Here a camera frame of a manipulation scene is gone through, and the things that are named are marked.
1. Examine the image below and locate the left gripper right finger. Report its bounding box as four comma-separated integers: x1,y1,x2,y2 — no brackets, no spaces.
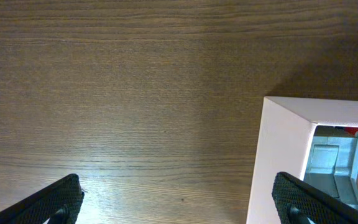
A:
272,172,358,224

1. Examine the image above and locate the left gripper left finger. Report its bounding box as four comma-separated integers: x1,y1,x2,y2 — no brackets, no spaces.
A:
0,174,85,224

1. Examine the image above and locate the yellow grey toy truck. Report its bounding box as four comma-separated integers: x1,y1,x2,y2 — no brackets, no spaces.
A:
303,129,358,210

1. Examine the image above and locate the white cardboard box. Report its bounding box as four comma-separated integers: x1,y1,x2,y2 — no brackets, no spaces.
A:
247,96,358,224

